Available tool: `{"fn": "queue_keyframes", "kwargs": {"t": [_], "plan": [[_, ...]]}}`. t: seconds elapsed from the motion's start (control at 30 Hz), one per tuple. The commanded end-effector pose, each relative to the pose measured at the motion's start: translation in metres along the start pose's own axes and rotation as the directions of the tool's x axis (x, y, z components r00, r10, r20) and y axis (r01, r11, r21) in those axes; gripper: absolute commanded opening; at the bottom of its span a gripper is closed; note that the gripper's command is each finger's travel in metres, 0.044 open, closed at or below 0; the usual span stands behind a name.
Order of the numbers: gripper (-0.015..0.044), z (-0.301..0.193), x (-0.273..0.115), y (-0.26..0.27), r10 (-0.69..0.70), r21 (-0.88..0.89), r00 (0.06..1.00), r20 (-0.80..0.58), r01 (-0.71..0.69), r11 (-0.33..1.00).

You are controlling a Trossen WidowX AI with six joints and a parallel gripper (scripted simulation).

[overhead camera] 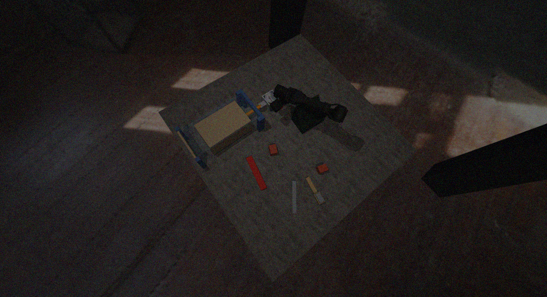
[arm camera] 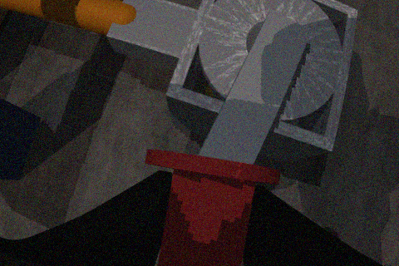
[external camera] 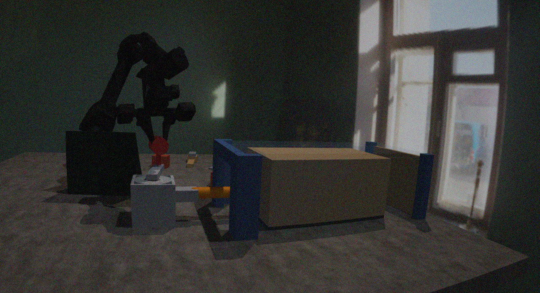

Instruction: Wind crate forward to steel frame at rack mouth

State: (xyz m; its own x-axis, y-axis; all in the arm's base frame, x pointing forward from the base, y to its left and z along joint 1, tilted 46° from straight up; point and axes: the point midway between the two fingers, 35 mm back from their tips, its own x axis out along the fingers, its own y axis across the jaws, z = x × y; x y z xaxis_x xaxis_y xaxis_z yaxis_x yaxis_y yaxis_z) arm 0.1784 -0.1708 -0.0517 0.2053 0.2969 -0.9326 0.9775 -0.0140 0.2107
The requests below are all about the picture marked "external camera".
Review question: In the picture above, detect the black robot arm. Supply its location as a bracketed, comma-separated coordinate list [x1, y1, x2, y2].
[79, 32, 189, 132]

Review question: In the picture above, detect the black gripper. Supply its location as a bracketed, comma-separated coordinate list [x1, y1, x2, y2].
[117, 81, 196, 144]

